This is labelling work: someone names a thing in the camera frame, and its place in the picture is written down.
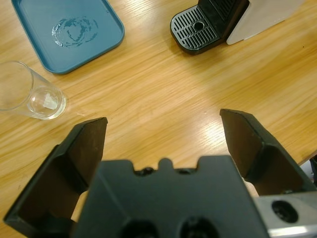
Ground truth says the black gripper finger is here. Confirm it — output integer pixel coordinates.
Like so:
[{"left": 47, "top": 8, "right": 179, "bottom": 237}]
[
  {"left": 3, "top": 117, "right": 109, "bottom": 238},
  {"left": 219, "top": 108, "right": 317, "bottom": 198}
]

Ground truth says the clear drinking glass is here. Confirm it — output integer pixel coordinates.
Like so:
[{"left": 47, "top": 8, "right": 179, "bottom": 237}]
[{"left": 0, "top": 60, "right": 67, "bottom": 120}]

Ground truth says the white capsule coffee machine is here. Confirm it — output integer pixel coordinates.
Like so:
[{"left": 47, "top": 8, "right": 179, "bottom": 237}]
[{"left": 198, "top": 0, "right": 304, "bottom": 46}]

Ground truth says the teal plastic tray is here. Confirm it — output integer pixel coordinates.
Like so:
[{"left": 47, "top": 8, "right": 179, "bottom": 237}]
[{"left": 11, "top": 0, "right": 125, "bottom": 75}]

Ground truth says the chrome slotted drip tray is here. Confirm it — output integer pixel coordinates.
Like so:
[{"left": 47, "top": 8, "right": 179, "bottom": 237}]
[{"left": 170, "top": 5, "right": 230, "bottom": 55}]

